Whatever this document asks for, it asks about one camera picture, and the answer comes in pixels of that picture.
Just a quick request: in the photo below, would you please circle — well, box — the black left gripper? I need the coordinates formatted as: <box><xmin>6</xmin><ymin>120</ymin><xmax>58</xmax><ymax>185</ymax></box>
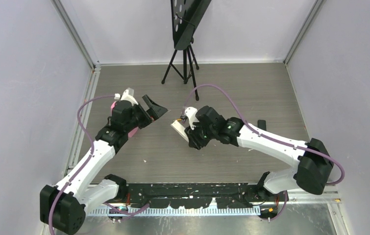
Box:
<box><xmin>125</xmin><ymin>95</ymin><xmax>167</xmax><ymax>133</ymax></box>

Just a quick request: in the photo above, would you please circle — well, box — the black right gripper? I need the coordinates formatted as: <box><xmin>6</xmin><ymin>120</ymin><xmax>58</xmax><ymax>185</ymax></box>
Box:
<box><xmin>184</xmin><ymin>118</ymin><xmax>216</xmax><ymax>150</ymax></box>

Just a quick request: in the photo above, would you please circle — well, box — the white remote control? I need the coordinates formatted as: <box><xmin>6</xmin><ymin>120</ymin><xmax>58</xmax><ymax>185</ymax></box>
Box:
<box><xmin>171</xmin><ymin>120</ymin><xmax>189</xmax><ymax>142</ymax></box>

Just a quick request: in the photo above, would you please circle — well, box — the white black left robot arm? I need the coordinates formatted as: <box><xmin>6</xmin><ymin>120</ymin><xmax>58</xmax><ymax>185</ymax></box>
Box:
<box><xmin>40</xmin><ymin>89</ymin><xmax>168</xmax><ymax>235</ymax></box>

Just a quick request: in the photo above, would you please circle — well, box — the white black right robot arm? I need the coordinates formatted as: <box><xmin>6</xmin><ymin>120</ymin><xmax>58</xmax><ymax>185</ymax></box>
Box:
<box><xmin>183</xmin><ymin>106</ymin><xmax>334</xmax><ymax>201</ymax></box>

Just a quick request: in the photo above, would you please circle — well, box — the pink metronome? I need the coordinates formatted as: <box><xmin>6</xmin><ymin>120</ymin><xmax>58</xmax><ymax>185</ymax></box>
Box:
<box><xmin>110</xmin><ymin>100</ymin><xmax>138</xmax><ymax>138</ymax></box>

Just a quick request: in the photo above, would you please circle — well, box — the black music stand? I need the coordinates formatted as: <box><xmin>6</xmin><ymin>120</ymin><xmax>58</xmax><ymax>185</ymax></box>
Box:
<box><xmin>161</xmin><ymin>0</ymin><xmax>211</xmax><ymax>87</ymax></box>

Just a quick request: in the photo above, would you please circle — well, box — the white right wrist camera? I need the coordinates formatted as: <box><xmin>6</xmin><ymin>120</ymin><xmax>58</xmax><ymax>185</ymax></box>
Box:
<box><xmin>181</xmin><ymin>107</ymin><xmax>199</xmax><ymax>129</ymax></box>

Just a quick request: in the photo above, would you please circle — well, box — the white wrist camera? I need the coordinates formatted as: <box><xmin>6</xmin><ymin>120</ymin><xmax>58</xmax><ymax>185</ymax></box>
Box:
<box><xmin>181</xmin><ymin>107</ymin><xmax>199</xmax><ymax>129</ymax></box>
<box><xmin>114</xmin><ymin>88</ymin><xmax>138</xmax><ymax>105</ymax></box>

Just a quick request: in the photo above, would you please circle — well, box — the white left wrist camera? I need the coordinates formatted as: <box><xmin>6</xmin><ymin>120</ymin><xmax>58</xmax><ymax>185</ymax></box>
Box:
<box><xmin>114</xmin><ymin>88</ymin><xmax>138</xmax><ymax>105</ymax></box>

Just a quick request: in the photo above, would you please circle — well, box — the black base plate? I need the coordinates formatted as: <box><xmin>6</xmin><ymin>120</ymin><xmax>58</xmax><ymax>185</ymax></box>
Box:
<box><xmin>115</xmin><ymin>183</ymin><xmax>285</xmax><ymax>209</ymax></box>

